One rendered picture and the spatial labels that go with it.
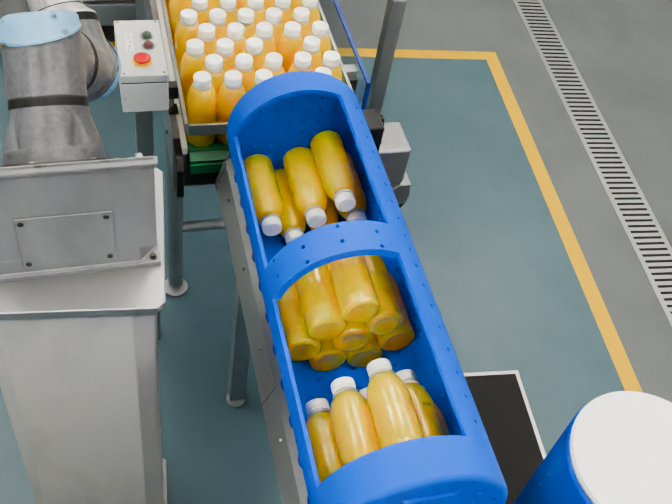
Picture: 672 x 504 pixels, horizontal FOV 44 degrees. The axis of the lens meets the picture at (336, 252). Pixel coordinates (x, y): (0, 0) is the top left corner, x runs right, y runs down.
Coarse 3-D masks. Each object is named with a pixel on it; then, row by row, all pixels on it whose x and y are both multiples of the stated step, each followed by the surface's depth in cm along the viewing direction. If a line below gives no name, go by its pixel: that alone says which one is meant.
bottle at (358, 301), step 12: (336, 264) 142; (348, 264) 141; (360, 264) 142; (336, 276) 141; (348, 276) 140; (360, 276) 140; (336, 288) 141; (348, 288) 138; (360, 288) 138; (372, 288) 139; (348, 300) 137; (360, 300) 137; (372, 300) 137; (348, 312) 138; (360, 312) 140; (372, 312) 140
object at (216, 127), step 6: (192, 126) 187; (198, 126) 187; (204, 126) 188; (210, 126) 188; (216, 126) 189; (222, 126) 189; (192, 132) 188; (198, 132) 189; (204, 132) 189; (210, 132) 190; (216, 132) 190; (222, 132) 190
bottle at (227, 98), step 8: (224, 80) 186; (224, 88) 185; (232, 88) 184; (240, 88) 186; (224, 96) 186; (232, 96) 185; (240, 96) 186; (224, 104) 187; (232, 104) 186; (224, 112) 188; (216, 120) 193; (224, 120) 190; (216, 136) 196; (224, 136) 194
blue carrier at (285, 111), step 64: (256, 128) 172; (320, 128) 176; (384, 192) 149; (256, 256) 149; (320, 256) 135; (384, 256) 138; (320, 384) 149; (448, 384) 123; (384, 448) 114; (448, 448) 114
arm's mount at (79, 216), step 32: (64, 160) 120; (96, 160) 119; (128, 160) 120; (0, 192) 118; (32, 192) 120; (64, 192) 121; (96, 192) 123; (128, 192) 125; (0, 224) 123; (32, 224) 124; (64, 224) 126; (96, 224) 128; (128, 224) 130; (0, 256) 128; (32, 256) 129; (64, 256) 131; (96, 256) 133; (128, 256) 136
